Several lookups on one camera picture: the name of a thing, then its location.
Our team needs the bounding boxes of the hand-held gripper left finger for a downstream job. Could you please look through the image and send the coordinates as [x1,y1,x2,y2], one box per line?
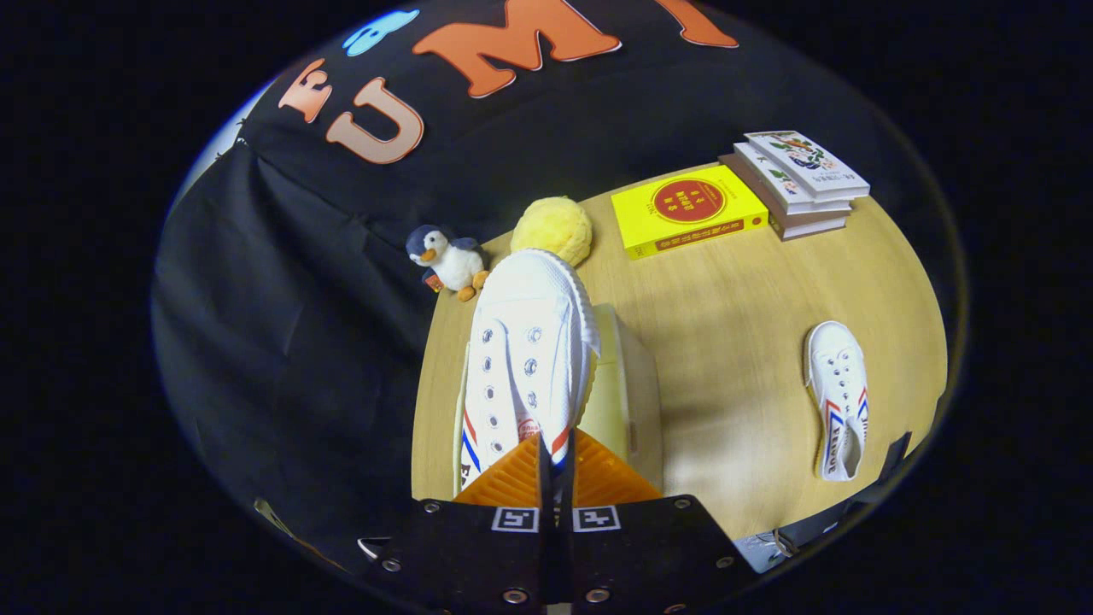
[367,431,552,615]

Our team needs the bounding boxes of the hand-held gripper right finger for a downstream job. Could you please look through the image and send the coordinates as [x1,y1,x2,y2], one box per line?
[564,427,757,615]

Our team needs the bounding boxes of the beige storage box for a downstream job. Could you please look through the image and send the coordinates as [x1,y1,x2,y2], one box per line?
[453,303,665,496]

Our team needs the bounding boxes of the white canvas shoe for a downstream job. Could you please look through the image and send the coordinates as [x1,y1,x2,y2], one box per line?
[453,248,601,501]
[803,320,870,482]

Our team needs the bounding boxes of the penguin plush toy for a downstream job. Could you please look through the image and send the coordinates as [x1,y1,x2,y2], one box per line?
[406,224,490,302]

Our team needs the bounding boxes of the yellow plush ball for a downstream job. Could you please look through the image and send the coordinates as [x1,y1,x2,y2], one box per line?
[511,196,593,268]

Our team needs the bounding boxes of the yellow book with red circle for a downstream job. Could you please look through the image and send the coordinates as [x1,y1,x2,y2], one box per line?
[611,164,769,261]

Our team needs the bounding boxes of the brown-covered book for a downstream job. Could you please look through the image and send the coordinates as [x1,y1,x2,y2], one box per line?
[719,154,849,242]

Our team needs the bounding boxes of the white illustrated book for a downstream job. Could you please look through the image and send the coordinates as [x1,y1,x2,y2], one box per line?
[733,143,853,216]

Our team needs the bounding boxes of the black bracket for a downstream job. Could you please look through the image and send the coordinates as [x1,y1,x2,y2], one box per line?
[880,431,913,492]

